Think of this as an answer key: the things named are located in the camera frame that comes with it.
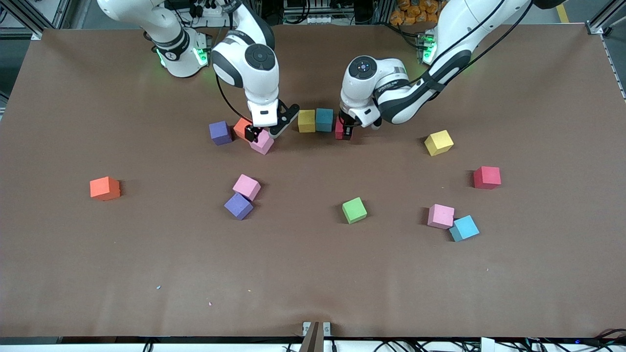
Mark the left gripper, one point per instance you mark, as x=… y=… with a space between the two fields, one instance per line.
x=345 y=128

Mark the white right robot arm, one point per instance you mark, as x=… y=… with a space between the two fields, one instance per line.
x=168 y=29

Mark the yellow foam cube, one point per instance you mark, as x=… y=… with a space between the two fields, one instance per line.
x=438 y=143
x=306 y=121

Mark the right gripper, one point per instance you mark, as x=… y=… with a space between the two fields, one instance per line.
x=253 y=132

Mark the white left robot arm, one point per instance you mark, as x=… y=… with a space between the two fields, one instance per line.
x=455 y=24

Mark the grey metal mount bracket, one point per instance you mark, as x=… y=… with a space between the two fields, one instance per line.
x=313 y=337

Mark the aluminium table edge rail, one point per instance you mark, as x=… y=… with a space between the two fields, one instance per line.
x=617 y=73

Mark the blue foam cube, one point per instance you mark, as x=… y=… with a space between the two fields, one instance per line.
x=463 y=228
x=324 y=120

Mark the bag of orange fruit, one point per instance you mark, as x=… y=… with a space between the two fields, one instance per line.
x=413 y=12

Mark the aluminium frame post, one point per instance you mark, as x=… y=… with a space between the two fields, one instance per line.
x=599 y=24
x=24 y=19

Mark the pink foam cube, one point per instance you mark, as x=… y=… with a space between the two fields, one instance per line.
x=246 y=186
x=440 y=216
x=264 y=145

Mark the orange foam cube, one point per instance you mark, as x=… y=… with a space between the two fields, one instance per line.
x=104 y=188
x=240 y=128

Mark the green foam cube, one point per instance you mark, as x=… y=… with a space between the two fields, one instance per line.
x=354 y=210

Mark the white power strip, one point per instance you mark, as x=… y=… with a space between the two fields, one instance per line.
x=211 y=10

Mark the red foam cube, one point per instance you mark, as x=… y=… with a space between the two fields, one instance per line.
x=338 y=132
x=487 y=177

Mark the purple foam cube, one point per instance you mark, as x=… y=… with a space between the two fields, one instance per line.
x=238 y=206
x=220 y=133

